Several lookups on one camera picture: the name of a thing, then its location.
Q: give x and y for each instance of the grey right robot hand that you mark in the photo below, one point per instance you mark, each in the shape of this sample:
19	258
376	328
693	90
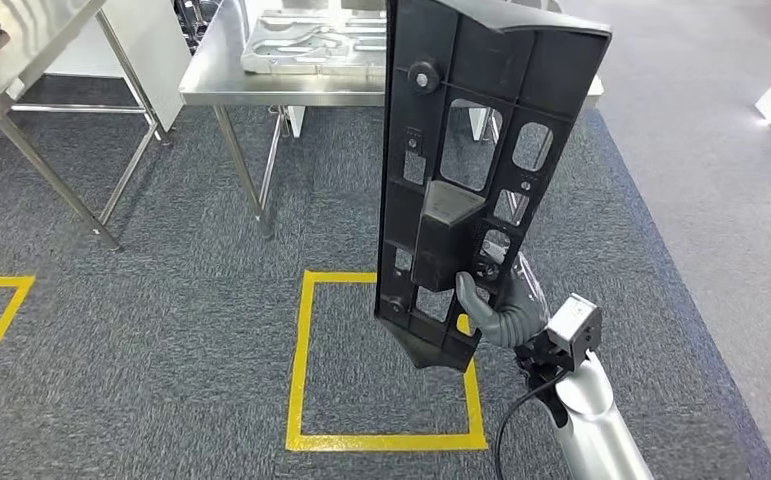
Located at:
521	291

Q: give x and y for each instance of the black plastic panel part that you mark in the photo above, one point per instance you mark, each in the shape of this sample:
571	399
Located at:
557	73

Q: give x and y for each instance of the stamped sheet metal panel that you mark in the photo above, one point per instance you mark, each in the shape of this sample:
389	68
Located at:
305	46

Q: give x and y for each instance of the white cabinet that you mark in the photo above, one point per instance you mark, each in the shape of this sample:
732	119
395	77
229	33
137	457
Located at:
146	53

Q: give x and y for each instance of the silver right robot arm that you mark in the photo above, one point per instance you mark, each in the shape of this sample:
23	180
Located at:
590	424

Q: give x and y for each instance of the stainless steel table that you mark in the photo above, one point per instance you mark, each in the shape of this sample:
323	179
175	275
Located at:
1	73

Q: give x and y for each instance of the stainless steel workbench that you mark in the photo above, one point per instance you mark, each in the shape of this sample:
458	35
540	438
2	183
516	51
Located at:
226	79

